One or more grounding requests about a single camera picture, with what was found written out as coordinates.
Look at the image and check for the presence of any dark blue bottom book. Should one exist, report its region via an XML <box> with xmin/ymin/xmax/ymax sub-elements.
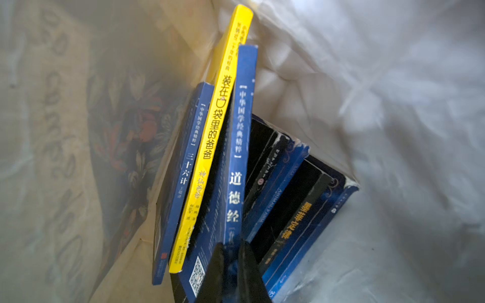
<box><xmin>262</xmin><ymin>178</ymin><xmax>359</xmax><ymax>300</ymax></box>

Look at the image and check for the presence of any yellow spine book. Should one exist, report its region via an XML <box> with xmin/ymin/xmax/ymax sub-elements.
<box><xmin>169</xmin><ymin>5</ymin><xmax>253</xmax><ymax>274</ymax></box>

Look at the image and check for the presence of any cream canvas tote bag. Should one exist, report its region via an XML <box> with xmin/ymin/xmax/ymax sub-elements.
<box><xmin>1</xmin><ymin>1</ymin><xmax>484</xmax><ymax>302</ymax></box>

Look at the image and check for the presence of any blue classics book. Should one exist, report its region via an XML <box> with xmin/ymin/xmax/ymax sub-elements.
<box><xmin>152</xmin><ymin>82</ymin><xmax>214</xmax><ymax>285</ymax></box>
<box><xmin>171</xmin><ymin>45</ymin><xmax>258</xmax><ymax>302</ymax></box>

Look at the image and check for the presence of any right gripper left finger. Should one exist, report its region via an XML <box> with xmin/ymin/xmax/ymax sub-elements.
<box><xmin>195</xmin><ymin>243</ymin><xmax>225</xmax><ymax>303</ymax></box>

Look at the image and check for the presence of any black spine book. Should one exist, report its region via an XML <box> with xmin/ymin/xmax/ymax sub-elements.
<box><xmin>251</xmin><ymin>155</ymin><xmax>332</xmax><ymax>273</ymax></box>

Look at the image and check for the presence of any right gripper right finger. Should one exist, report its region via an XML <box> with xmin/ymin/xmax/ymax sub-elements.
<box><xmin>237</xmin><ymin>241</ymin><xmax>272</xmax><ymax>303</ymax></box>

